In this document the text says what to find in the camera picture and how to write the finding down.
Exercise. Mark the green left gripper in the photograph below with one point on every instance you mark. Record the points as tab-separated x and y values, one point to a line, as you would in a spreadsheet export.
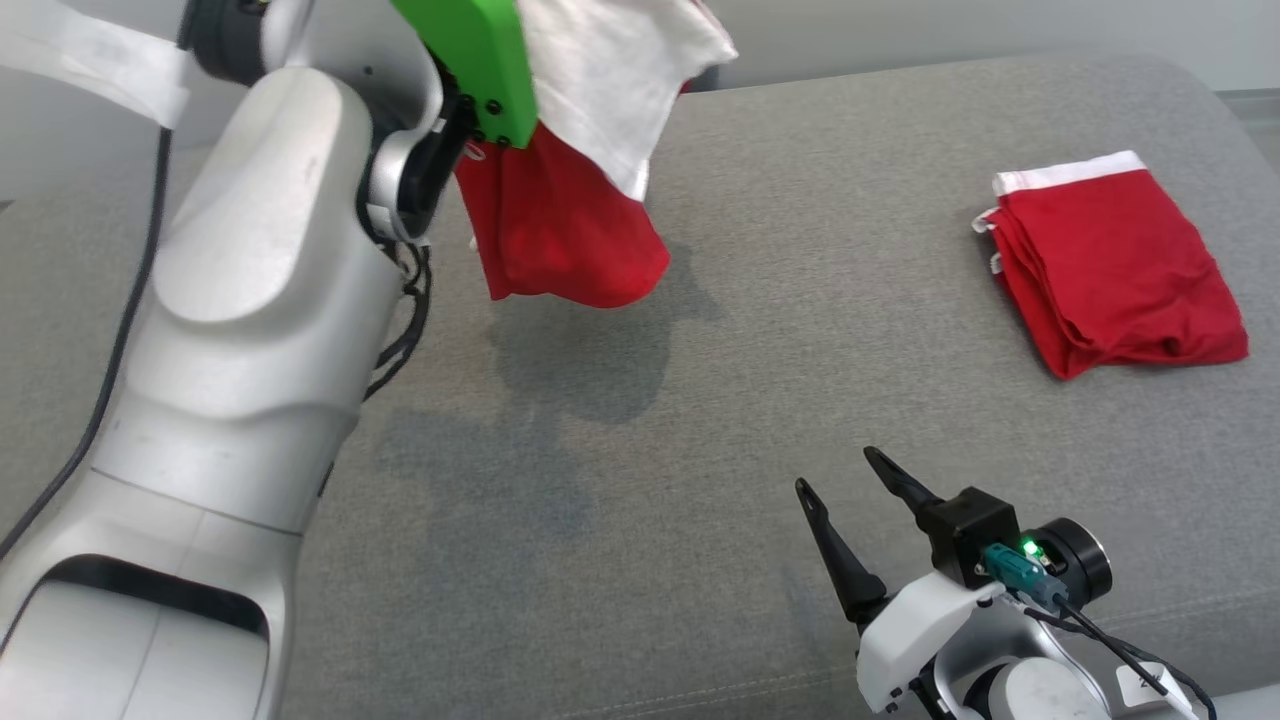
480	70

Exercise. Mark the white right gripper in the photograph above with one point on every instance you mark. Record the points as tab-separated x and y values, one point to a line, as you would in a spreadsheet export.
920	630

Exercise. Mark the red and white basketball jersey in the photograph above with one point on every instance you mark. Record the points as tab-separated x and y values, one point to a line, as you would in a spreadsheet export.
570	230

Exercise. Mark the red shorts with white stripes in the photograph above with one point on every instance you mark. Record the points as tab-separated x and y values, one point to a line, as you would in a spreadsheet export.
1110	270

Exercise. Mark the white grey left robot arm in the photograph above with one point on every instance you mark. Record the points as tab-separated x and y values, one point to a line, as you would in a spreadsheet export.
250	300

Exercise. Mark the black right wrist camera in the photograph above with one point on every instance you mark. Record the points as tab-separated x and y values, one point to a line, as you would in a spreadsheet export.
965	530

